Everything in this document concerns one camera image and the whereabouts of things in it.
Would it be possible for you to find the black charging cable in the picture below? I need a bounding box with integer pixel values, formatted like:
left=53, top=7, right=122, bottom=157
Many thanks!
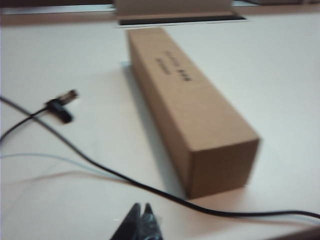
left=0, top=88, right=320, bottom=221

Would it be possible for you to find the grey fabric desk divider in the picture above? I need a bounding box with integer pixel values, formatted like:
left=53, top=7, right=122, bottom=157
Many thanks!
left=0, top=0, right=115, bottom=5

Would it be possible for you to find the long brown cardboard box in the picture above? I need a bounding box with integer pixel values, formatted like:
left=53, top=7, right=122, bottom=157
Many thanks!
left=126, top=27, right=261, bottom=200

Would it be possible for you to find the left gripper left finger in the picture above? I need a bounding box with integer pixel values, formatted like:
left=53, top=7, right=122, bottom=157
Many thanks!
left=109, top=202, right=143, bottom=240

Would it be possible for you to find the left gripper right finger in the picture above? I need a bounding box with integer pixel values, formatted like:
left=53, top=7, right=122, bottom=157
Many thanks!
left=141, top=202, right=165, bottom=240

